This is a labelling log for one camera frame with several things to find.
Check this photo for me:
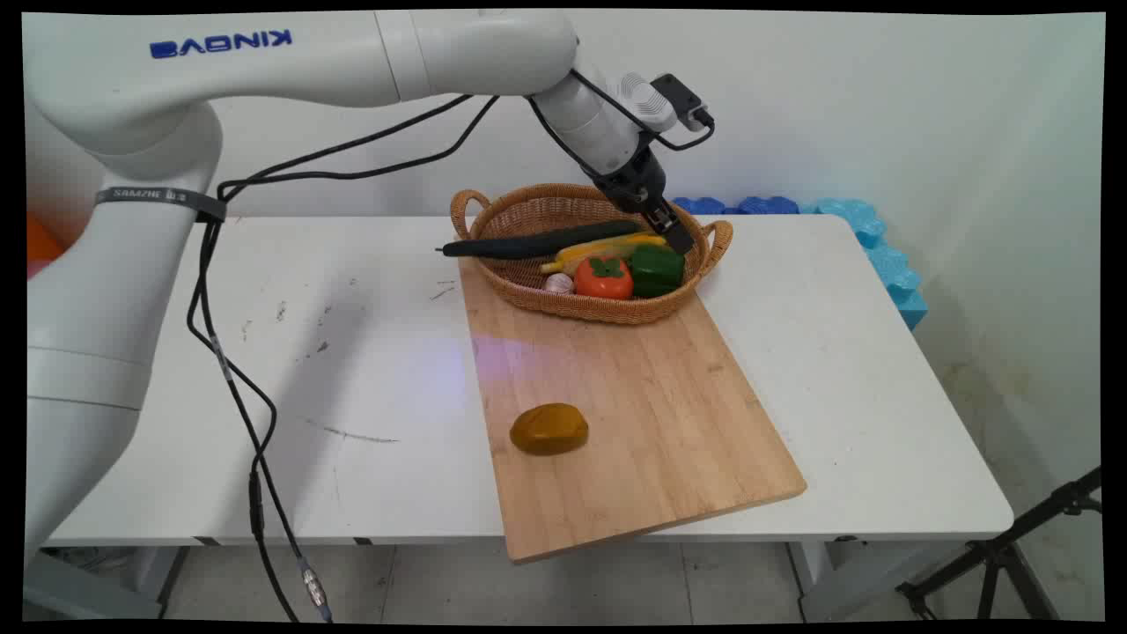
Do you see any light blue foam mat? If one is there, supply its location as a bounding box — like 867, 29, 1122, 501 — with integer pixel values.
798, 198, 930, 332

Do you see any orange object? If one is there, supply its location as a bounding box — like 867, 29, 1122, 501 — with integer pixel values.
26, 214, 68, 265

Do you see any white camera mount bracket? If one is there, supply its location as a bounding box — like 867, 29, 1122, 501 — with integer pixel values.
615, 73, 679, 135

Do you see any brown toy potato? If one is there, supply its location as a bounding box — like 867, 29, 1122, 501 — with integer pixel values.
510, 402, 590, 457

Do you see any black tripod stand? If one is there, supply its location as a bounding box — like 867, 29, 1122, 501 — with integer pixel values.
895, 466, 1104, 622

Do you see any yellow toy corn cob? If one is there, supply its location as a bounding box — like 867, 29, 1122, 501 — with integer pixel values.
540, 233, 669, 276

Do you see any grey table frame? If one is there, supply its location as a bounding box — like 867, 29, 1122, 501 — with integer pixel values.
25, 546, 191, 622

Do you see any black camera cable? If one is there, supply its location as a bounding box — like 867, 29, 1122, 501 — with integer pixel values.
187, 69, 716, 623

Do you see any dark green toy cucumber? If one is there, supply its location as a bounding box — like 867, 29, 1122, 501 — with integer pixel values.
435, 220, 645, 261

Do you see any wooden cutting board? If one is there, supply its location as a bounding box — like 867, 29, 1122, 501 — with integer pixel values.
458, 255, 808, 565

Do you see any grey cable strap band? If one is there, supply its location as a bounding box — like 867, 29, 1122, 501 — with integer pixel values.
95, 186, 228, 224

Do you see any orange toy tomato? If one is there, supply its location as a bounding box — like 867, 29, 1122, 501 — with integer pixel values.
573, 255, 635, 301

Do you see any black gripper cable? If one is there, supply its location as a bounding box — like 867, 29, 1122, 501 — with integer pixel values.
201, 93, 608, 623

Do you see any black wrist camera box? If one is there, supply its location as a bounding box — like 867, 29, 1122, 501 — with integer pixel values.
650, 73, 716, 133

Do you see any white table leg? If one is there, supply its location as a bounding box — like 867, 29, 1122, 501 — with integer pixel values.
786, 538, 908, 623

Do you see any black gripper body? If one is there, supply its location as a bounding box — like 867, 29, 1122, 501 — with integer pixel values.
592, 148, 668, 216

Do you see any woven wicker basket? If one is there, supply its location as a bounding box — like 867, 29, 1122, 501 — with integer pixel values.
450, 183, 734, 326

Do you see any green toy bell pepper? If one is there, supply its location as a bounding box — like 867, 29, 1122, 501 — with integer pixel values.
627, 244, 687, 299

